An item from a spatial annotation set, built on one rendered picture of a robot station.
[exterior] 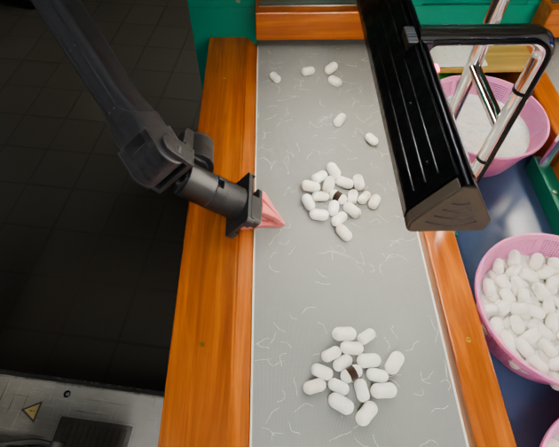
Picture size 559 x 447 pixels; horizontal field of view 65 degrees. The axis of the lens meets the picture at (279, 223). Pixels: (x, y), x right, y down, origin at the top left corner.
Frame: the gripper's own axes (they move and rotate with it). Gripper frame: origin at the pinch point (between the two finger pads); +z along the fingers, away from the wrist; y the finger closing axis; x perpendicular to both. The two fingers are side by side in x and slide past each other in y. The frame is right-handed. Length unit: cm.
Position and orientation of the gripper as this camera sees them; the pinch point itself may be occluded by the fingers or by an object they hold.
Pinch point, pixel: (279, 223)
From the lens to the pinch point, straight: 78.5
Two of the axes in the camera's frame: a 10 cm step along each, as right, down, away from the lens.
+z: 7.7, 3.6, 5.2
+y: -0.1, -8.2, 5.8
